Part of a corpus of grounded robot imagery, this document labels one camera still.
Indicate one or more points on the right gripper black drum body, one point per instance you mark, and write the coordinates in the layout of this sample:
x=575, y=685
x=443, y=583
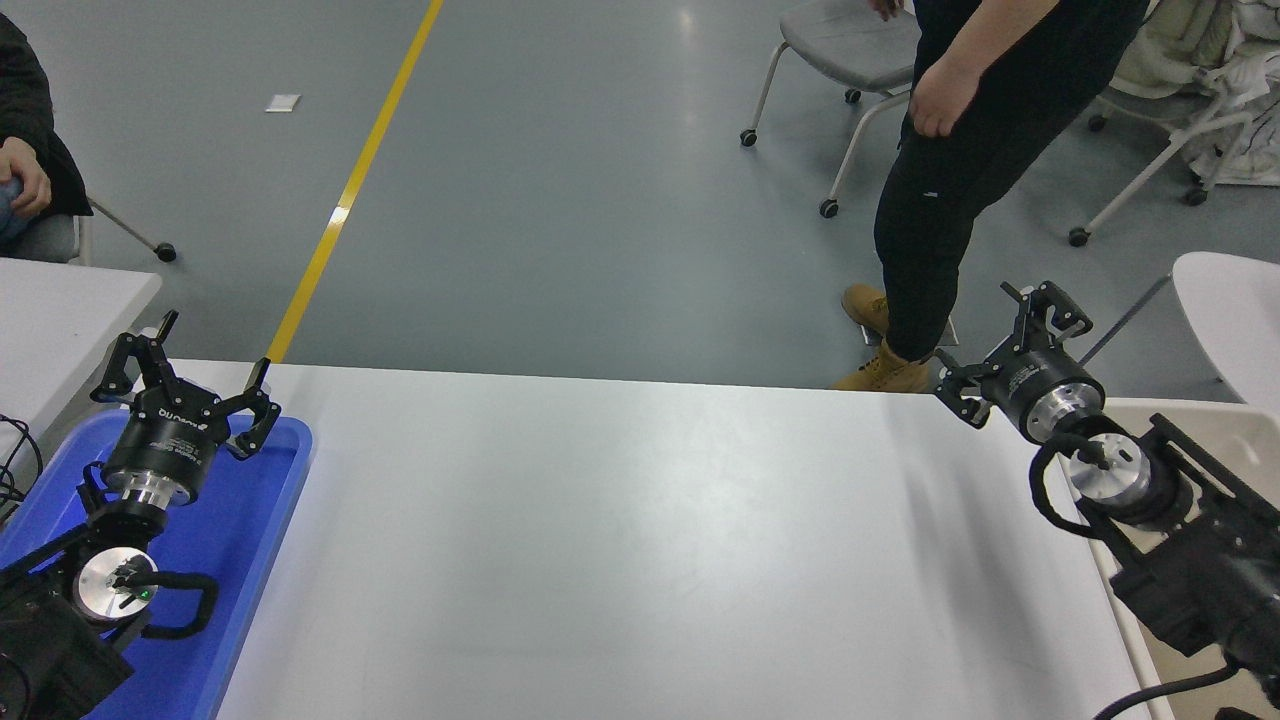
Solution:
x=1035, y=380

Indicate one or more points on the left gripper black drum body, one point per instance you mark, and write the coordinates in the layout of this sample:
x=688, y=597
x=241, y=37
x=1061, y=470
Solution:
x=165, y=440

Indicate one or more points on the standing person's left forearm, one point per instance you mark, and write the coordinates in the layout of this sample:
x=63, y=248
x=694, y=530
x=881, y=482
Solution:
x=1000, y=40

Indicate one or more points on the seated person's hand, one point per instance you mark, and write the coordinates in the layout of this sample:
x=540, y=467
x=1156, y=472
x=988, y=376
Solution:
x=25, y=180

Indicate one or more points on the standing person's left hand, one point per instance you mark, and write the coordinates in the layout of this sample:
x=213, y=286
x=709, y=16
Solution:
x=942, y=100

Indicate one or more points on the standing person's right hand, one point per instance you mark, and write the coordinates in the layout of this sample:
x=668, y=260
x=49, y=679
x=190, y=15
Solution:
x=886, y=7

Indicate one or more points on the metal floor plate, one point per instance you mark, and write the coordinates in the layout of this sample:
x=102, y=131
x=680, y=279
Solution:
x=872, y=338
x=950, y=335

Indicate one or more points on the white side table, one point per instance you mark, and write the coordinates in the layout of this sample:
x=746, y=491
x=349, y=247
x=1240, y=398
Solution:
x=60, y=320

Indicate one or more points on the grey wheeled chair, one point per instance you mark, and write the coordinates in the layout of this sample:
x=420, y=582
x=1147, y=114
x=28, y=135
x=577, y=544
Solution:
x=165, y=252

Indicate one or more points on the standing person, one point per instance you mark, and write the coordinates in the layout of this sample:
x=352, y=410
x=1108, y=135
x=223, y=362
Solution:
x=960, y=200

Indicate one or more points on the blue plastic tray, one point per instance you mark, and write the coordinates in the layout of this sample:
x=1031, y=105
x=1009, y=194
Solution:
x=230, y=580

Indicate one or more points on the white rounded table with leg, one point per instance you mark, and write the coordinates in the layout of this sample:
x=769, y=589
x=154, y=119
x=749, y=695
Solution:
x=1230, y=310

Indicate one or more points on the large pale plastic bin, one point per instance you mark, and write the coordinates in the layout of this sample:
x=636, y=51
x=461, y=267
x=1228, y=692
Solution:
x=1240, y=435

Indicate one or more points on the yellow floor tape line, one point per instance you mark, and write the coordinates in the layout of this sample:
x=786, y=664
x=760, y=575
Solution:
x=345, y=200

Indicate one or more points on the white-framed chair holding jacket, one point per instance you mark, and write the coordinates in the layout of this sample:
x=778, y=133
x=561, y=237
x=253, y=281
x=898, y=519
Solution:
x=1150, y=105

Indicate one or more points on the seated person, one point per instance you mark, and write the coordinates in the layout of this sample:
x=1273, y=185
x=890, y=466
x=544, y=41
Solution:
x=30, y=100

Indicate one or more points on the white patterned cloth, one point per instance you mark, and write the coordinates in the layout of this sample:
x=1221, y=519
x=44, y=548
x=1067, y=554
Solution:
x=1245, y=140

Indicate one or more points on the cream jacket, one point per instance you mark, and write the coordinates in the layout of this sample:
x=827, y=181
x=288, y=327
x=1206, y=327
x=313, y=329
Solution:
x=1180, y=50

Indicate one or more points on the empty grey white-framed chair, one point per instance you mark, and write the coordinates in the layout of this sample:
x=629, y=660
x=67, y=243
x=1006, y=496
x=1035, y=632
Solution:
x=840, y=40

